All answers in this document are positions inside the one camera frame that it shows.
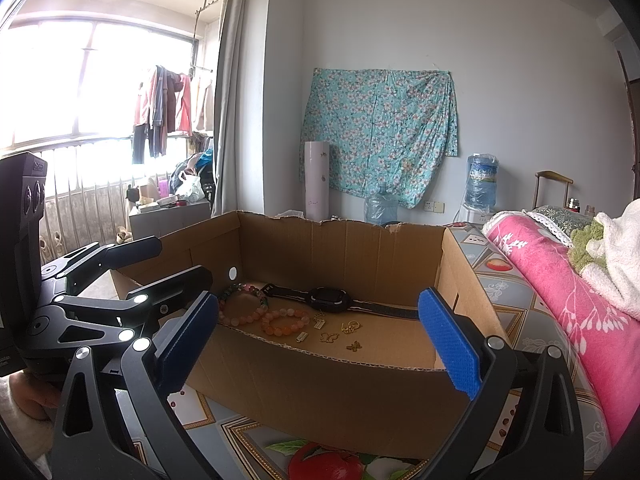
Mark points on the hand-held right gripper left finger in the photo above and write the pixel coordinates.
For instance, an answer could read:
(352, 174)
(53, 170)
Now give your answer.
(187, 340)

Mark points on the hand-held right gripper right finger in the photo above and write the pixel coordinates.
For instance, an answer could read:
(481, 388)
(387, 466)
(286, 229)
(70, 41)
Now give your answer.
(450, 345)

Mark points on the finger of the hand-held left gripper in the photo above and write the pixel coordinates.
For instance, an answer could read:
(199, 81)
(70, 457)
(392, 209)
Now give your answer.
(185, 285)
(135, 250)

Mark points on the small gold butterfly charm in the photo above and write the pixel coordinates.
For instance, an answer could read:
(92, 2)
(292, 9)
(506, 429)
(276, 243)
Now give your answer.
(354, 346)

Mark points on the gold looped charm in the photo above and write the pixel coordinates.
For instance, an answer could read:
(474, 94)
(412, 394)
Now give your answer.
(350, 327)

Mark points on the purple black smart watch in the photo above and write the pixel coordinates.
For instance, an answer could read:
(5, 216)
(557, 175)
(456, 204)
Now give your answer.
(327, 297)

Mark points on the brown cardboard box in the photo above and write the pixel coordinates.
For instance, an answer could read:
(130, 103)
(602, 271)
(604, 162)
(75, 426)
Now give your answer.
(325, 400)

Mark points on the person's left forearm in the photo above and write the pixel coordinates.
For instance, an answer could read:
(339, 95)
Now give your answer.
(20, 435)

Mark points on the person's left hand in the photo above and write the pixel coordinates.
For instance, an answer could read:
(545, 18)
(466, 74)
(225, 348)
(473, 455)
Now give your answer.
(35, 390)

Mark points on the grey cabinet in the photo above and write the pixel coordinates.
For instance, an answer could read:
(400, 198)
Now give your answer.
(165, 220)

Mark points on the pink container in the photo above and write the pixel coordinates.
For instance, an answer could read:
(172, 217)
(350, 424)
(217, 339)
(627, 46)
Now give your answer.
(164, 188)

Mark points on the metal window railing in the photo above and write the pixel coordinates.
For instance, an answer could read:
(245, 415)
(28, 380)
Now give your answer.
(90, 195)

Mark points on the fruit print tablecloth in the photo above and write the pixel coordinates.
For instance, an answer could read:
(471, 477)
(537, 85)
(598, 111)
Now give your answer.
(505, 295)

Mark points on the white plastic bag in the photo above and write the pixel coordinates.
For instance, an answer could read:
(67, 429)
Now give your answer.
(190, 187)

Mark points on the pile of clothes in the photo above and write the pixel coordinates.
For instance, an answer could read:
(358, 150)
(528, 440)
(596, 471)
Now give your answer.
(202, 160)

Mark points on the pink floral blanket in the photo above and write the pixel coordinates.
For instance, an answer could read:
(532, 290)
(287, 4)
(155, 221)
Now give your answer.
(550, 280)

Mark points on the white water dispenser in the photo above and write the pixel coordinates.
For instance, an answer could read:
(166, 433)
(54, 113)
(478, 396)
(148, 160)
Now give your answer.
(475, 216)

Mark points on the hanging clothes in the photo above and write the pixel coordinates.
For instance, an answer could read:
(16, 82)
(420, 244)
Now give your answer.
(160, 105)

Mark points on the empty blue water jug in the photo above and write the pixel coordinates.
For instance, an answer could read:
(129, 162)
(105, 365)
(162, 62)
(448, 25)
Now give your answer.
(381, 207)

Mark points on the patterned lace pillow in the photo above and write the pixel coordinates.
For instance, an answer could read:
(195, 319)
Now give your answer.
(555, 220)

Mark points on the green towel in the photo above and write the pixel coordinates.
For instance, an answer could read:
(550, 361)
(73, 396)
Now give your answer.
(585, 250)

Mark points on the blue water dispenser bottle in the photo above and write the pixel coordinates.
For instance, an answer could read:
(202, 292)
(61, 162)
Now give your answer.
(482, 180)

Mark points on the tall white cylinder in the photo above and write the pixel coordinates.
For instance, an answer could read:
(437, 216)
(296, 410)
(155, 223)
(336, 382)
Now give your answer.
(317, 180)

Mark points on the grey curtain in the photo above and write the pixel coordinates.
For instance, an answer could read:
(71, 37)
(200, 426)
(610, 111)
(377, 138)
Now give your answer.
(230, 110)

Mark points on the teal floral cloth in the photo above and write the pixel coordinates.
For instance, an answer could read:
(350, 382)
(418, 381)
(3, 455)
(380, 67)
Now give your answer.
(380, 135)

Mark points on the metal clothes rack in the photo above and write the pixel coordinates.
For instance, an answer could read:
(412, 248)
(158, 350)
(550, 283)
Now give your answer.
(196, 35)

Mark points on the wall socket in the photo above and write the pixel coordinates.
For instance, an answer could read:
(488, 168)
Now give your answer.
(435, 206)

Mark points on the wooden chair frame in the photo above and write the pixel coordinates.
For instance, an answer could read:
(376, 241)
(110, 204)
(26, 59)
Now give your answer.
(552, 176)

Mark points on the wooden door frame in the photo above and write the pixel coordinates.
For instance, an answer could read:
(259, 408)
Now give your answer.
(631, 110)

